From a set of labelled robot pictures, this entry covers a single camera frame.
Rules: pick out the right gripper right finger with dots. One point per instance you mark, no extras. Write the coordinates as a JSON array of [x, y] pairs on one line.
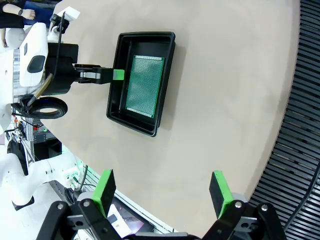
[[225, 197]]

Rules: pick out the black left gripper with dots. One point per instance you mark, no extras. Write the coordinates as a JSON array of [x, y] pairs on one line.
[[62, 70]]

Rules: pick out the black tablet screen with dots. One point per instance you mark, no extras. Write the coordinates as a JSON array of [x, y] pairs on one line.
[[130, 220]]

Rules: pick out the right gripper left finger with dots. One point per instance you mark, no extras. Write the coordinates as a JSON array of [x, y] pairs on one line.
[[100, 195]]

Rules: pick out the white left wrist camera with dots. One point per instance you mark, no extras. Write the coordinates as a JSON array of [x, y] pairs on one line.
[[71, 13]]

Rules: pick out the person left hand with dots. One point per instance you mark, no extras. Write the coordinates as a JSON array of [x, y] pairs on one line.
[[29, 14]]

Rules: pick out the person left forearm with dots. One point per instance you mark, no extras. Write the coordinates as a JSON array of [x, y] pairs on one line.
[[11, 8]]

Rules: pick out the person in grey jacket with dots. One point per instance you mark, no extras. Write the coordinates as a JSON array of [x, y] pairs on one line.
[[10, 21]]

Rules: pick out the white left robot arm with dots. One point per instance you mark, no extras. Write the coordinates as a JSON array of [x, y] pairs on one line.
[[25, 62]]

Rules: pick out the black ESD tray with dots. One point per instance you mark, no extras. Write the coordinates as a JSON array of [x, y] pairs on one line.
[[150, 47]]

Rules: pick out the black slotted rack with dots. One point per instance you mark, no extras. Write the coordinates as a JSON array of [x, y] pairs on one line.
[[305, 100]]

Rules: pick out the green perforated circuit board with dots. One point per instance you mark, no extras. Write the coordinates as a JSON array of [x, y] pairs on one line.
[[145, 85]]

